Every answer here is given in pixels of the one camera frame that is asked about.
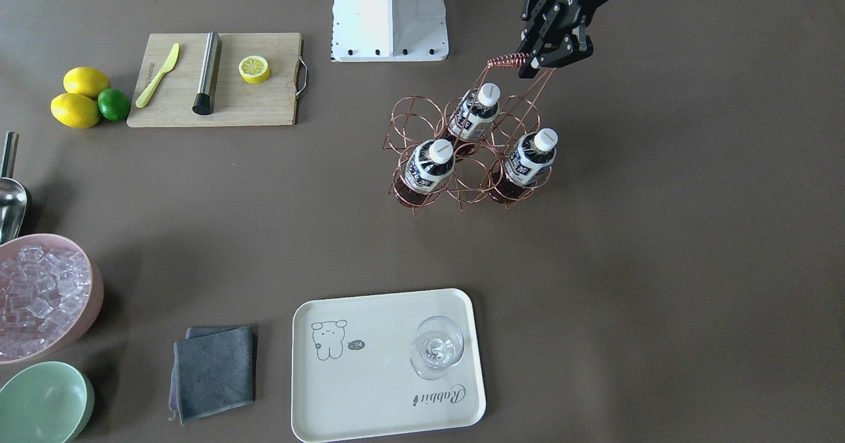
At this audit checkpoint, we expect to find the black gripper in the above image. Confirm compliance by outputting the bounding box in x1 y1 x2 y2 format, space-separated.
516 0 608 79

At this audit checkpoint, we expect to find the copper wire bottle basket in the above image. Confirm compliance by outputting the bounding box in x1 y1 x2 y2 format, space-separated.
384 53 558 209

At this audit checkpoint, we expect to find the tea bottle white cap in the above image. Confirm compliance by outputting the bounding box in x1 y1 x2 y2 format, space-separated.
393 139 455 207

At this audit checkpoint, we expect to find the bamboo cutting board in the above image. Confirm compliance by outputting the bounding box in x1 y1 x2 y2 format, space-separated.
127 32 302 128

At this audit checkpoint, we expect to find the half lemon slice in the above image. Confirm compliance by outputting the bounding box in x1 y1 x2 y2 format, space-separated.
238 55 271 85

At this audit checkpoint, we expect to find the clear wine glass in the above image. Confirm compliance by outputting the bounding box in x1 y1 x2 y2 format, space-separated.
410 316 465 380

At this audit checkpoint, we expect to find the steel muddler black tip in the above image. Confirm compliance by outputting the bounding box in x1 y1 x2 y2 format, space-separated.
192 32 222 116

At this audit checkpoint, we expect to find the cream rabbit tray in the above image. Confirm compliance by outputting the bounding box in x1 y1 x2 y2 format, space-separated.
292 289 487 442

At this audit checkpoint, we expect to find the yellow plastic knife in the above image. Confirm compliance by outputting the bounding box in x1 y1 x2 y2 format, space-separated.
135 43 180 108

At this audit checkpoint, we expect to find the green lime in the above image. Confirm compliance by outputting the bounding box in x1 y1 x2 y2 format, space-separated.
96 88 132 121

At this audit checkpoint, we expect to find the whole yellow lemon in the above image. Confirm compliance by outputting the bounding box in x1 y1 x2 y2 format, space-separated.
63 66 111 100

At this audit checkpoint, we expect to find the grey folded cloth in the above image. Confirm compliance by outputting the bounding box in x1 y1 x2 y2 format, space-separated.
169 325 257 425

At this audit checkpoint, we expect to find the pink bowl with ice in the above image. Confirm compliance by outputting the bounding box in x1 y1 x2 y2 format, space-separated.
1 234 104 364

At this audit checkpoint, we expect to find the steel ice scoop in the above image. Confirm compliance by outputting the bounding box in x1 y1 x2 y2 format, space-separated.
1 132 30 244

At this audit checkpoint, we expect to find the mint green bowl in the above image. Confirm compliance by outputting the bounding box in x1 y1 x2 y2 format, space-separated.
1 361 94 442

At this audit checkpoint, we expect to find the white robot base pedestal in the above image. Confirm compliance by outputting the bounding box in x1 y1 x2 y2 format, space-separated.
330 0 450 62

